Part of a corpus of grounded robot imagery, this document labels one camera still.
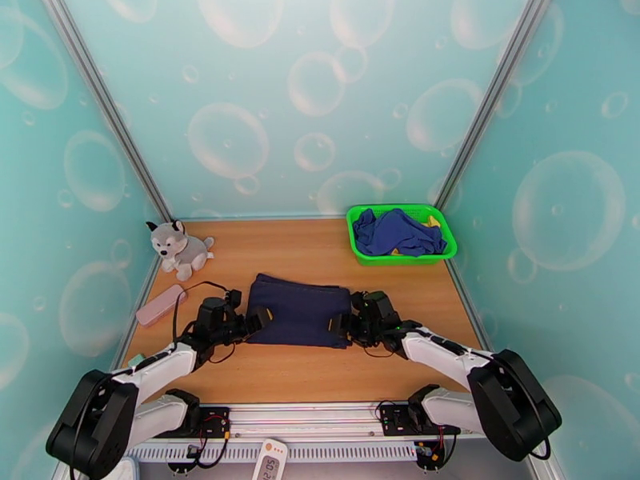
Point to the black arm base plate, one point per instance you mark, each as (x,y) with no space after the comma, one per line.
(395,423)
(215,418)

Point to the dark blue denim trousers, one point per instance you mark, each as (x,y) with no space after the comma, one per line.
(300,313)

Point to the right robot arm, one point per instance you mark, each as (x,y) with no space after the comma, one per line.
(440,348)

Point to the white digital timer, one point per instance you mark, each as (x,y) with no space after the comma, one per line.
(270,461)

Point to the pink case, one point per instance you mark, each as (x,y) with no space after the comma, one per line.
(160,306)

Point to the aluminium corner post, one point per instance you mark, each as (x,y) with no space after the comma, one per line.
(492,98)
(107,108)

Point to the crumpled blue garment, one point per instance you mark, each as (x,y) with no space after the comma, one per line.
(395,236)

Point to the yellow cloth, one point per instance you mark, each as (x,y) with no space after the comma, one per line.
(432,222)

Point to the green plastic basket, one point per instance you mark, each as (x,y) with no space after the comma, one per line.
(400,260)

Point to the aluminium frame rail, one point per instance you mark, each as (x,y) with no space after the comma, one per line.
(310,418)

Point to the grey husky plush toy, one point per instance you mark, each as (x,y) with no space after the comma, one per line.
(180,248)

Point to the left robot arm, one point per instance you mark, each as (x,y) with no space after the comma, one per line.
(160,363)

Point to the white rounded device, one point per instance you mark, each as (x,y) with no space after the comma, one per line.
(127,468)

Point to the small pale green object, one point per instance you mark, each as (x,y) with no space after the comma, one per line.
(136,361)

